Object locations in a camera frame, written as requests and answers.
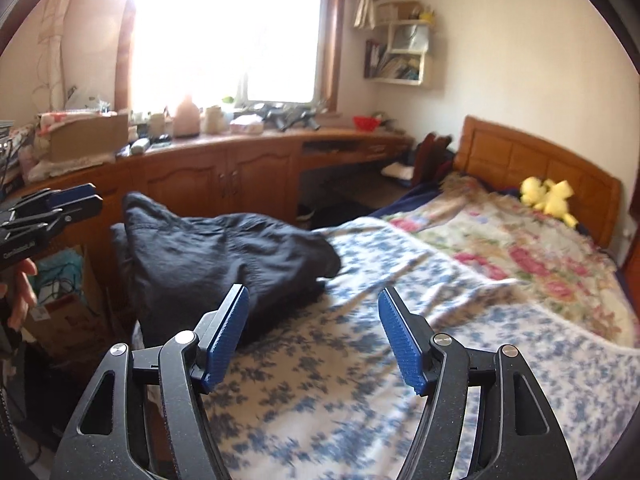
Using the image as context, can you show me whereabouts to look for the black metal gadgets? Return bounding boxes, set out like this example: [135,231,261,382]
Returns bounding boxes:
[255,102,321,132]

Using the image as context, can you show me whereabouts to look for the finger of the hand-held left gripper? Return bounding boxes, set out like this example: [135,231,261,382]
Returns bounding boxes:
[0,195,104,243]
[5,183,99,221]

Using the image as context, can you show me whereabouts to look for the white folded cloth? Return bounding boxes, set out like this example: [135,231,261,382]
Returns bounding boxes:
[382,162,416,181]

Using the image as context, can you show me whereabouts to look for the brown cardboard box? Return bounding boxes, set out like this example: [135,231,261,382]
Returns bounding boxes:
[47,112,131,161]

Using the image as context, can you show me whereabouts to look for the pink floral blanket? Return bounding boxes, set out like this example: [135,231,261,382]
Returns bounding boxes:
[385,172,640,351]

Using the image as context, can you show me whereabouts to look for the white wall shelf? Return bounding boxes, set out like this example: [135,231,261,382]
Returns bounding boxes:
[364,1,435,86]

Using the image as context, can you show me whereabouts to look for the sheer patterned curtain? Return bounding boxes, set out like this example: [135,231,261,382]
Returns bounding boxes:
[30,0,96,111]

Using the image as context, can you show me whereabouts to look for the white jar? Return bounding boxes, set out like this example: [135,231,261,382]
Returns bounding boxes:
[201,105,224,134]

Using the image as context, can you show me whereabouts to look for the row of books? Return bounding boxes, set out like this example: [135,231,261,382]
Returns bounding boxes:
[366,40,420,81]

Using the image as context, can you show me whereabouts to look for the pink humidifier bottle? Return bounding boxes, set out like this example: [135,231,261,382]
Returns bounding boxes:
[172,94,202,137]

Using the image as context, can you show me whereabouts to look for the wooden framed window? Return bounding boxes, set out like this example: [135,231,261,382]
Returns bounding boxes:
[117,0,346,116]

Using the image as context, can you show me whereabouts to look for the tissue box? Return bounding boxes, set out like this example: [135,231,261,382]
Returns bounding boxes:
[229,115,264,136]

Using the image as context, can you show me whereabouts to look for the blue floral bed sheet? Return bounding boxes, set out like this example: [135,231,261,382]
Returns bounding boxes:
[132,215,640,480]

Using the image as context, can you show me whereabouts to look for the wooden bed headboard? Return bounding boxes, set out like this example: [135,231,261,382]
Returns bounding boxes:
[454,115,623,248]

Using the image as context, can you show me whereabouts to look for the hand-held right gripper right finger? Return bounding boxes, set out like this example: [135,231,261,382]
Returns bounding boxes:
[376,286,578,480]

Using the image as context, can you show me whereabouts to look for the yellow plush toy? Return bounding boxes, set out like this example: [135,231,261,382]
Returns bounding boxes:
[520,177,580,228]

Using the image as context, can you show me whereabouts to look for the long wooden desk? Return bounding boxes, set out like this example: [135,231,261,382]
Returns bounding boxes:
[0,127,416,261]

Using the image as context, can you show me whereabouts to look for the black jacket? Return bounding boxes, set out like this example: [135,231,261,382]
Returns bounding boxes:
[122,192,342,333]

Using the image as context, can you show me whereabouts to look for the person's left hand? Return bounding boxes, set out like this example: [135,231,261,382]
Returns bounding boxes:
[0,258,39,333]

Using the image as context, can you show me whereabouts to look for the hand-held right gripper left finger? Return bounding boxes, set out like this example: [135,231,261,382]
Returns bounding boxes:
[56,283,251,480]

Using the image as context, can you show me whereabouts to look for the dark wooden chair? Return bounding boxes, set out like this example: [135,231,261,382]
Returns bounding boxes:
[414,132,456,186]

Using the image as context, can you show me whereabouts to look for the labelled cardboard box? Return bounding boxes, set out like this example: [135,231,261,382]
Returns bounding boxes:
[22,290,113,356]

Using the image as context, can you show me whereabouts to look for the white paper bag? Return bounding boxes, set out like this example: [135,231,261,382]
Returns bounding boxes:
[390,22,430,51]

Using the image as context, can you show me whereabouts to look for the teal bag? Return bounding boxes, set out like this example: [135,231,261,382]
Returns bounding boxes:
[35,250,86,306]

